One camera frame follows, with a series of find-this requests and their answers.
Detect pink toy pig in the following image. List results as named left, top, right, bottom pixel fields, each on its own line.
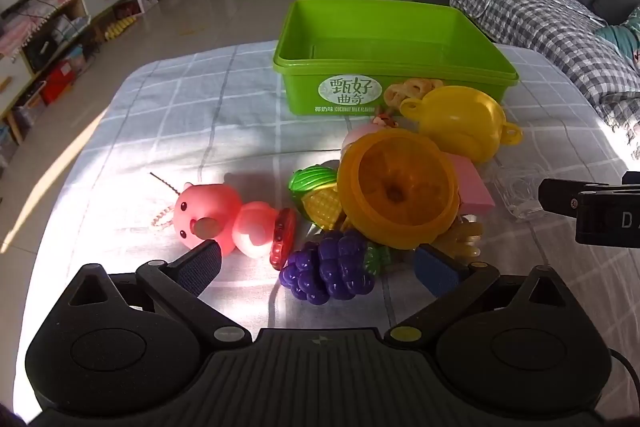
left=149, top=172, right=281, bottom=259

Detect pink capsule egg toy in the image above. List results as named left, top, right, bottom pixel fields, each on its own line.
left=342, top=122, right=386, bottom=158

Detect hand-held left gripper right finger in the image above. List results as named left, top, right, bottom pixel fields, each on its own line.
left=382, top=243, right=592, bottom=351

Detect red toy fruit slice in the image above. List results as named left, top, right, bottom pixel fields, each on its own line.
left=269, top=207, right=299, bottom=271

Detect purple toy grapes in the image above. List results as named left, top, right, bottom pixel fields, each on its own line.
left=279, top=229, right=376, bottom=306

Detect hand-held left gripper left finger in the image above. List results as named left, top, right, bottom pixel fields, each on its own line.
left=55, top=239, right=253, bottom=350

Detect wooden shelf unit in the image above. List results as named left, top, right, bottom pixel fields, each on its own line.
left=0, top=0, right=97, bottom=145

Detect green leafy toy fruit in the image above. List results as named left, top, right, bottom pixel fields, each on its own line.
left=364, top=243, right=394, bottom=278

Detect yellow toy pot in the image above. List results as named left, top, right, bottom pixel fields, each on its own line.
left=399, top=86, right=524, bottom=164

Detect pink rectangular box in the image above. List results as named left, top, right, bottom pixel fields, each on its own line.
left=444, top=152, right=496, bottom=216

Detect plaid blanket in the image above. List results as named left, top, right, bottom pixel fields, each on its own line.
left=394, top=0, right=640, bottom=164

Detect green plastic box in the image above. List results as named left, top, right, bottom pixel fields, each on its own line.
left=272, top=0, right=521, bottom=116

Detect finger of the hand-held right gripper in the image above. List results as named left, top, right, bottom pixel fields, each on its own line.
left=538, top=178, right=621, bottom=218

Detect grey checked tablecloth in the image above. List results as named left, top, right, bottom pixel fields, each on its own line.
left=14, top=39, right=640, bottom=427

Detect teal patterned clothing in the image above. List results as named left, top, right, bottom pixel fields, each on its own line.
left=595, top=7, right=640, bottom=70

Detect yellow toy corn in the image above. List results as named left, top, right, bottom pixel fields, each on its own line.
left=288, top=163, right=352, bottom=224

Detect orange plastic bowl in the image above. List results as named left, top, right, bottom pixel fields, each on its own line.
left=336, top=130, right=461, bottom=251

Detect clear plastic cup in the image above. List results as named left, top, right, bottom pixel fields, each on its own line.
left=487, top=164, right=549, bottom=221

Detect row of yellow items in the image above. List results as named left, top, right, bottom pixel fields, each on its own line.
left=102, top=17, right=139, bottom=42

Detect pink lace cloth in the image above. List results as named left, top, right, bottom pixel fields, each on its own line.
left=0, top=0, right=102, bottom=58

